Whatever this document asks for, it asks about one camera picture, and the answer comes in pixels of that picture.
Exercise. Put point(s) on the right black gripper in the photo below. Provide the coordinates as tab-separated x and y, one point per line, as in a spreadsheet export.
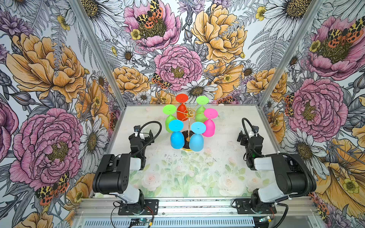
246	137

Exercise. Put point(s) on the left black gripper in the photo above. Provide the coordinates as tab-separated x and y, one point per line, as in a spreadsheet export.
136	132

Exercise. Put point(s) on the pink wine glass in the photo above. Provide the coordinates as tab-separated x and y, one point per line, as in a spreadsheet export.
210	114

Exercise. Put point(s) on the light blue wine glass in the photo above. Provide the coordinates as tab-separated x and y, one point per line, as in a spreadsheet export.
196	142

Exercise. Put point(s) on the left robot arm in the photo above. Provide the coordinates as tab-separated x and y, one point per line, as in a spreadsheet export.
112	175

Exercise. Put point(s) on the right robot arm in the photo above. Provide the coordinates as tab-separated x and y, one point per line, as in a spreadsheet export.
292	177

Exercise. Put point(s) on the blue wine glass left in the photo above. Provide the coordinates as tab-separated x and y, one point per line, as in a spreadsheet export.
177	138

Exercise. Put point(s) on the green wine glass left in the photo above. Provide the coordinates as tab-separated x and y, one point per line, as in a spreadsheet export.
169	110

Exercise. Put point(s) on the green wine glass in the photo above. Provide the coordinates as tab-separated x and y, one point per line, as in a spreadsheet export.
169	110
201	101

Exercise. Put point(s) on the red wine glass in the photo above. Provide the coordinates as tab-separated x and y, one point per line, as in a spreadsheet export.
182	109

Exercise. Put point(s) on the green wine glass back right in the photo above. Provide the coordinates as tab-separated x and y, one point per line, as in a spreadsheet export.
201	101

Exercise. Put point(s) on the right small circuit board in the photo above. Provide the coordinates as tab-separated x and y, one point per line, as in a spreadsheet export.
265	219

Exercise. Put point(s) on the small green circuit board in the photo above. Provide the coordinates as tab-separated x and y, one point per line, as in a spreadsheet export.
139	221

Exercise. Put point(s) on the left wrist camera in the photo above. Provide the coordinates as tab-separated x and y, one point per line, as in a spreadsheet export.
137	129

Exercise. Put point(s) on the gold wire wine glass rack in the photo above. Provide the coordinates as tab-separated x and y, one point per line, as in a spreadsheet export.
190	115

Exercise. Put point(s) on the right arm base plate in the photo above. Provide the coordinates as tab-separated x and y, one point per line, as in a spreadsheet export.
247	206

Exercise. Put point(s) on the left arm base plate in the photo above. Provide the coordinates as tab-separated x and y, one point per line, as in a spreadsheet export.
149	207

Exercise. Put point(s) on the aluminium front rail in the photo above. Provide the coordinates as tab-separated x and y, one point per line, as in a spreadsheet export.
188	207

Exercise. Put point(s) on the right aluminium corner post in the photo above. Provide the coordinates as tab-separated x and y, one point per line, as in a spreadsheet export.
295	42

